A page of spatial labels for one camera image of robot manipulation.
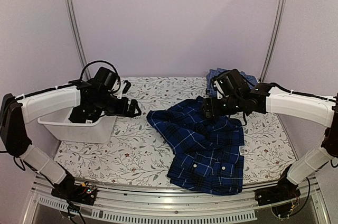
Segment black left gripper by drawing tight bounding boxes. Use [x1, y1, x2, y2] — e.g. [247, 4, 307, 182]
[92, 90, 142, 117]

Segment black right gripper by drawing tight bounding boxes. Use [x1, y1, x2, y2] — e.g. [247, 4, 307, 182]
[201, 95, 243, 118]

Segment dark blue plaid shirt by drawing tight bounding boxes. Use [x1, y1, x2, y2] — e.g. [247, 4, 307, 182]
[146, 96, 245, 195]

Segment white plastic bin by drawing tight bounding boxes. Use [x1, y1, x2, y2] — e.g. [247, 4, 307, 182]
[37, 108, 117, 144]

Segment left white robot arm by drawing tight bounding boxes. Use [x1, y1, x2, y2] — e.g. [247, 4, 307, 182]
[1, 86, 141, 200]

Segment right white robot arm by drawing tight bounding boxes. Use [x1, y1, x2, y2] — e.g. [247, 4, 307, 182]
[202, 83, 337, 201]

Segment floral patterned table mat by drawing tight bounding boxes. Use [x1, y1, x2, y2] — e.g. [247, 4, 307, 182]
[54, 77, 296, 188]

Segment folded blue gingham shirt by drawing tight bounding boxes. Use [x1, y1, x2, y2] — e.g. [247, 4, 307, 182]
[205, 68, 258, 97]

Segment black shirt in bin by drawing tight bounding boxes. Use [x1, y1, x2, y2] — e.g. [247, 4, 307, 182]
[69, 106, 102, 124]

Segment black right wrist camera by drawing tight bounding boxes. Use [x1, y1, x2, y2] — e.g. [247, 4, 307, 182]
[212, 69, 250, 97]

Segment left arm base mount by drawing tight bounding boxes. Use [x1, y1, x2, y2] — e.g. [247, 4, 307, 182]
[51, 180, 97, 206]

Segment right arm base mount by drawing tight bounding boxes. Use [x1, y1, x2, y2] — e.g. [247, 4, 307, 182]
[255, 183, 301, 219]

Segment left aluminium frame post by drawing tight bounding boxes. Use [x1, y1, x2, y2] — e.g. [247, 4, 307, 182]
[65, 0, 87, 68]

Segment aluminium frame post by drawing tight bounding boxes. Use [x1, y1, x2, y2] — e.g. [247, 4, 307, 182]
[259, 0, 286, 81]
[65, 0, 87, 68]

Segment right aluminium frame post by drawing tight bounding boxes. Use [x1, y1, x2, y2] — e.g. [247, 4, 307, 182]
[259, 0, 286, 81]

